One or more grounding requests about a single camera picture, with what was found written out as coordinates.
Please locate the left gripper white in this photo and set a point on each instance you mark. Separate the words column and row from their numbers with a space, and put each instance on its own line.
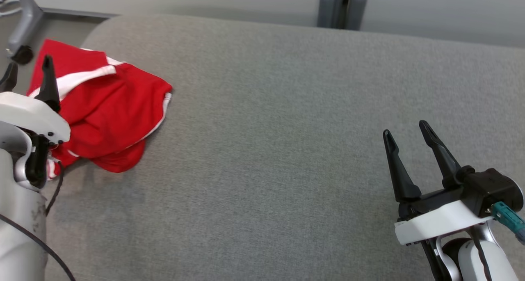
column 28, row 108

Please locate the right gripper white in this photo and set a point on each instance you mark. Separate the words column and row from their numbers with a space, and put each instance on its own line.
column 434, row 221

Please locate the grey metal truss column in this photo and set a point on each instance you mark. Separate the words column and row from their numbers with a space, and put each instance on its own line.
column 342, row 6

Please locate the black caster wheel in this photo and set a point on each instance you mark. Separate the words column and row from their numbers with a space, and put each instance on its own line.
column 22, row 55

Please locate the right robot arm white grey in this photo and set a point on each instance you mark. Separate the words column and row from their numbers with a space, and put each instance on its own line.
column 467, row 260

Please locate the red white-trimmed basketball jersey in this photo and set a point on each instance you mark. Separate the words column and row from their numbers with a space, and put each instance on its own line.
column 110, row 108

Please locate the grey metal chair base leg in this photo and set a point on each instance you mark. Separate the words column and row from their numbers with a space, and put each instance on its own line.
column 24, row 22

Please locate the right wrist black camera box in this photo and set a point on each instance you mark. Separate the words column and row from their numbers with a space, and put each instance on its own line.
column 492, row 188

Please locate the grey baseboard strip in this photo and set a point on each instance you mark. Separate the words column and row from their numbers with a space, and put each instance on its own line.
column 78, row 13

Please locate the grey cylinder at column base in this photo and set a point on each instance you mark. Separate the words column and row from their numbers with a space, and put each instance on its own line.
column 325, row 10
column 357, row 10

